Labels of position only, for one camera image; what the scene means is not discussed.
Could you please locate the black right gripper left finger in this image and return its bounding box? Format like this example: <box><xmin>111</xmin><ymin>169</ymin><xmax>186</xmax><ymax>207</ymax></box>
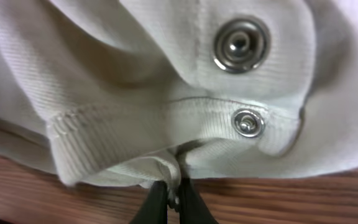
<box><xmin>129</xmin><ymin>181</ymin><xmax>168</xmax><ymax>224</ymax></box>

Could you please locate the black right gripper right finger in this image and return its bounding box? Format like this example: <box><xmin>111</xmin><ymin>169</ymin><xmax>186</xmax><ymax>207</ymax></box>
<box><xmin>177</xmin><ymin>178</ymin><xmax>218</xmax><ymax>224</ymax></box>

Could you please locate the white baby bodysuit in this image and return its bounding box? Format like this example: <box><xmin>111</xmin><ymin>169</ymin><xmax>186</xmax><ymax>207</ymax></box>
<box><xmin>0</xmin><ymin>1</ymin><xmax>358</xmax><ymax>187</ymax></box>

